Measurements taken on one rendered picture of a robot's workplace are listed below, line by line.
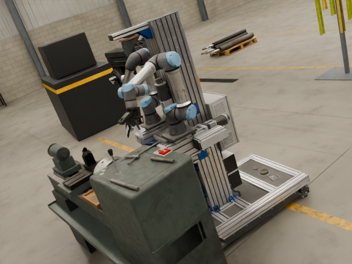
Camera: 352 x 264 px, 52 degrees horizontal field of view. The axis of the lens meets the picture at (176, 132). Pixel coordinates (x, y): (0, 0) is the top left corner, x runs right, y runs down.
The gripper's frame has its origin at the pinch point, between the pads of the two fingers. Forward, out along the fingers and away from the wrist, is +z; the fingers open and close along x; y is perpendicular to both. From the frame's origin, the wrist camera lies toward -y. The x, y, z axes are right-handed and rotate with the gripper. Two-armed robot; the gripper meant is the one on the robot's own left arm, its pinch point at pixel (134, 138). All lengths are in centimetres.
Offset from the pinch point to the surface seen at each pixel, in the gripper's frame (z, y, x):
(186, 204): 43, 7, -32
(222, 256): 90, 32, -33
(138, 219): 40, -27, -26
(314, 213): 106, 156, -41
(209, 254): 83, 21, -31
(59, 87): -42, 201, 468
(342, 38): -52, 493, 47
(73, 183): 42, 2, 98
